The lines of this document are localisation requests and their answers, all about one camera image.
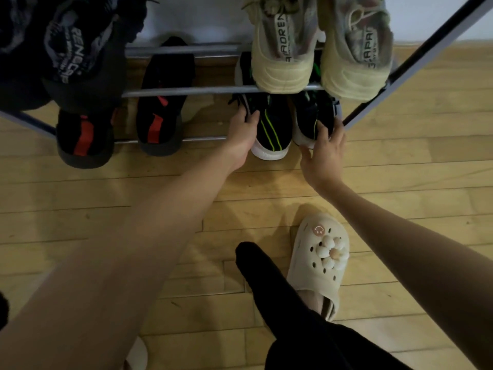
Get person's left forearm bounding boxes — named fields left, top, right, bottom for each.
left=0, top=148, right=238, bottom=370

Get beige chunky sneaker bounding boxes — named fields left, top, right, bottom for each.
left=242, top=0, right=320, bottom=94
left=319, top=0, right=394, bottom=103

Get black green-striped sneaker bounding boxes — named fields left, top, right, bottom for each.
left=229, top=51, right=293, bottom=161
left=291, top=53, right=344, bottom=149

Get grey metal shoe rack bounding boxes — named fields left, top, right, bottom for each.
left=0, top=0, right=493, bottom=145

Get black red sneaker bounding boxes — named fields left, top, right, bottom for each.
left=56, top=107, right=115, bottom=169
left=136, top=36, right=196, bottom=157

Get person's right foot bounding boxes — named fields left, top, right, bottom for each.
left=298, top=288, right=328, bottom=317

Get person's black trousers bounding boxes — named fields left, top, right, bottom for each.
left=0, top=242, right=413, bottom=370

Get black grey strap sneaker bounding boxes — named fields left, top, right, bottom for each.
left=0, top=0, right=51, bottom=112
left=42, top=0, right=149, bottom=114

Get cream clog with pink charm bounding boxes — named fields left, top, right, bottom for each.
left=287, top=213, right=350, bottom=322

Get person's left hand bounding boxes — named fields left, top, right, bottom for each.
left=224, top=105, right=261, bottom=172

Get cream clog with flower charm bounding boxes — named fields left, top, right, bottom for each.
left=127, top=337, right=149, bottom=370

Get person's right forearm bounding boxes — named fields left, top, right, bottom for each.
left=319, top=180, right=493, bottom=370

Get person's right hand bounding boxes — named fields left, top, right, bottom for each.
left=299, top=118, right=347, bottom=198

